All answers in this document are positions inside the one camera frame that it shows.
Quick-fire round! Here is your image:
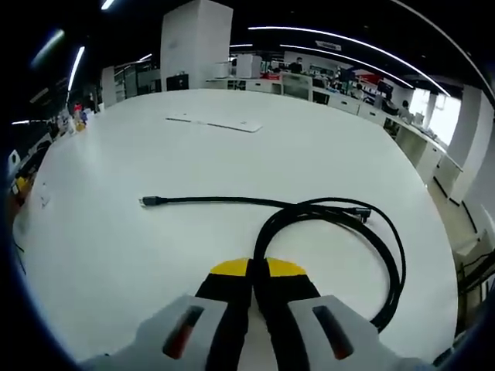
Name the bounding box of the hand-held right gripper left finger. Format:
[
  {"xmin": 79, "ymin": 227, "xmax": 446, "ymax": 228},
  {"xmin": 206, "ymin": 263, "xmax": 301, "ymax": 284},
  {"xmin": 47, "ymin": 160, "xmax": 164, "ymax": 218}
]
[{"xmin": 83, "ymin": 257, "xmax": 254, "ymax": 371}]

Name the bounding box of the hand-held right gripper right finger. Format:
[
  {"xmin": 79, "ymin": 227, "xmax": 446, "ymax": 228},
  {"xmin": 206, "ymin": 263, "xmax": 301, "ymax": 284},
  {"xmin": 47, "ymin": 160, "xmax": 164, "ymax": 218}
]
[{"xmin": 253, "ymin": 256, "xmax": 432, "ymax": 371}]

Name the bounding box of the black Type-C cable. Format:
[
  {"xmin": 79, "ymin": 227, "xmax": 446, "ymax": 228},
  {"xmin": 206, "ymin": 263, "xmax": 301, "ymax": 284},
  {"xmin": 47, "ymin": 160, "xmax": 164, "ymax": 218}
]
[{"xmin": 138, "ymin": 194, "xmax": 408, "ymax": 334}]

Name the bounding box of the white charger adapter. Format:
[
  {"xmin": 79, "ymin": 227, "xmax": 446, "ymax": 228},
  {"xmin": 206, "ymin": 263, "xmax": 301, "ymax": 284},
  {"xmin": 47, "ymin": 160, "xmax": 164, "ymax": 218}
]
[{"xmin": 37, "ymin": 182, "xmax": 52, "ymax": 209}]

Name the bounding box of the row of white office desks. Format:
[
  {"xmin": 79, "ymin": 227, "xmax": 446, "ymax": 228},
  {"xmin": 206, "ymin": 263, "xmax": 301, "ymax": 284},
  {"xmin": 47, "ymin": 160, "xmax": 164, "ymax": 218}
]
[{"xmin": 206, "ymin": 76, "xmax": 464, "ymax": 204}]

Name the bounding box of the white office chair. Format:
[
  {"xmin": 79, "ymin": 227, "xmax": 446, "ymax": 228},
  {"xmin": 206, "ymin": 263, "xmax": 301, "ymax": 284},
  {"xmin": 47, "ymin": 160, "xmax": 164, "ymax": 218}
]
[{"xmin": 281, "ymin": 73, "xmax": 314, "ymax": 98}]

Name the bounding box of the black low cabinet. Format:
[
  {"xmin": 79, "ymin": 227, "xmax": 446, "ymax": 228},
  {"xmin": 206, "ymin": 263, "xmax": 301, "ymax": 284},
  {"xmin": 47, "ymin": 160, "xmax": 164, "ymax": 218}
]
[{"xmin": 166, "ymin": 74, "xmax": 191, "ymax": 92}]

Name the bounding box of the red capped bottle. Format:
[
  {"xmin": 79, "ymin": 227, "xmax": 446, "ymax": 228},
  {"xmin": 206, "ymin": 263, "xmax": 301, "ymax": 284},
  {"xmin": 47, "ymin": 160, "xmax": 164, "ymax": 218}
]
[{"xmin": 73, "ymin": 103, "xmax": 88, "ymax": 133}]

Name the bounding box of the white cabinet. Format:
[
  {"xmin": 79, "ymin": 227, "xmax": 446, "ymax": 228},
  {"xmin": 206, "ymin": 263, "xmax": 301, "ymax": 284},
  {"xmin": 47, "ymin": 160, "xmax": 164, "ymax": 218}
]
[{"xmin": 236, "ymin": 53, "xmax": 264, "ymax": 80}]

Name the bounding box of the long ceiling light strip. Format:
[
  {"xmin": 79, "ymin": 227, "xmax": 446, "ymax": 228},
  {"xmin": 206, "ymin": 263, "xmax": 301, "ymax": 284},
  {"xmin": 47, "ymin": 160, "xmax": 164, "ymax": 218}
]
[
  {"xmin": 289, "ymin": 43, "xmax": 413, "ymax": 88},
  {"xmin": 247, "ymin": 26, "xmax": 452, "ymax": 97}
]

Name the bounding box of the white square pillar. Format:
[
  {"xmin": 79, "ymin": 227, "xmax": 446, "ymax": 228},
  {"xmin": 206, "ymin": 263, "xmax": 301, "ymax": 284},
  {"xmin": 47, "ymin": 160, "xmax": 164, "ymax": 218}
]
[{"xmin": 159, "ymin": 0, "xmax": 234, "ymax": 92}]

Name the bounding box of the short ceiling light strip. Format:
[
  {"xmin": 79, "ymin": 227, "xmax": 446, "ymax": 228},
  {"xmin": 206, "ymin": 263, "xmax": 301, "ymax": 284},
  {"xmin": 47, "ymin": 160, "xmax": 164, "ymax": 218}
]
[{"xmin": 67, "ymin": 46, "xmax": 87, "ymax": 92}]

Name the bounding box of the white desk cable cover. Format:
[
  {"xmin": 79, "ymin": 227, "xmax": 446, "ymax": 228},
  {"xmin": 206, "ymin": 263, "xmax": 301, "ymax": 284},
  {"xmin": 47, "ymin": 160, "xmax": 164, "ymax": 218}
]
[{"xmin": 165, "ymin": 113, "xmax": 264, "ymax": 134}]

